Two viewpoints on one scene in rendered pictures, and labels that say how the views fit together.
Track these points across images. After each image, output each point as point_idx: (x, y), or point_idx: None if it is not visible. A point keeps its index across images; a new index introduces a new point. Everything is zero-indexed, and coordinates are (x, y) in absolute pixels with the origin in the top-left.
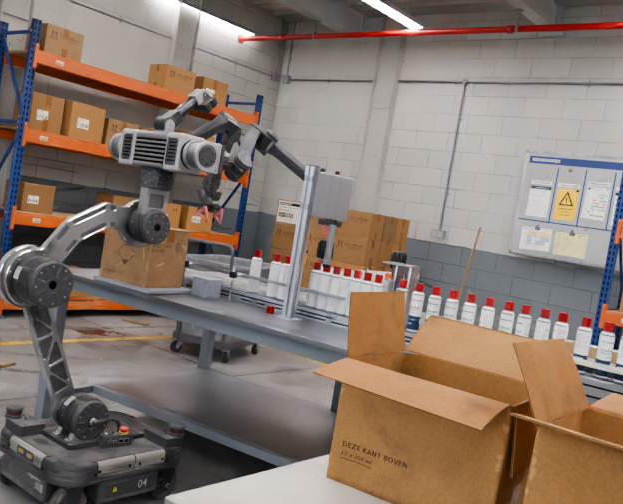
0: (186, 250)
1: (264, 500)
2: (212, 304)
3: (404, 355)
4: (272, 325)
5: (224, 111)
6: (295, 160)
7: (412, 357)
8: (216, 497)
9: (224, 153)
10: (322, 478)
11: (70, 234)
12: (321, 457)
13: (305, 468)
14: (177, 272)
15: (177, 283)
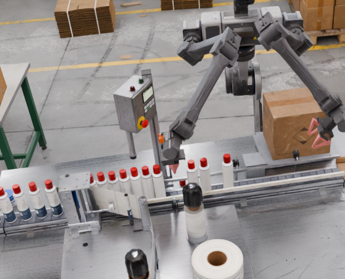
0: (273, 132)
1: (11, 72)
2: (217, 159)
3: None
4: (142, 158)
5: (268, 13)
6: (202, 81)
7: None
8: (21, 67)
9: (183, 35)
10: (7, 85)
11: (248, 63)
12: (14, 91)
13: (14, 85)
14: (271, 144)
15: (271, 153)
